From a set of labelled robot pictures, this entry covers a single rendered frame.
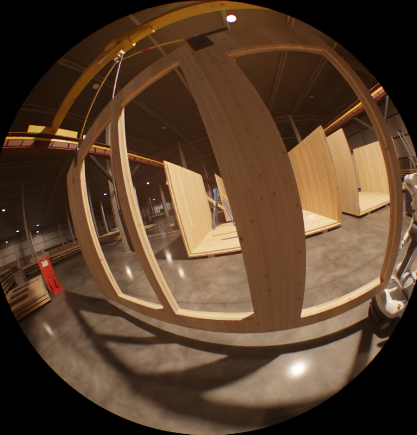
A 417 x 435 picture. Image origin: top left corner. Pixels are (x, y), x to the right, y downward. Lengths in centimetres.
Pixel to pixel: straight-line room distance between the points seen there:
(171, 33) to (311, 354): 1120
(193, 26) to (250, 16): 312
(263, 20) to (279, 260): 1108
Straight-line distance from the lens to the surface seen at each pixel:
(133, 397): 192
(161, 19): 455
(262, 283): 90
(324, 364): 169
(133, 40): 432
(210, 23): 999
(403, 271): 184
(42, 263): 655
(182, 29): 980
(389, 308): 185
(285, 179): 72
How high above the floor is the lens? 154
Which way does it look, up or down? 7 degrees down
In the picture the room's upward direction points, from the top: 14 degrees counter-clockwise
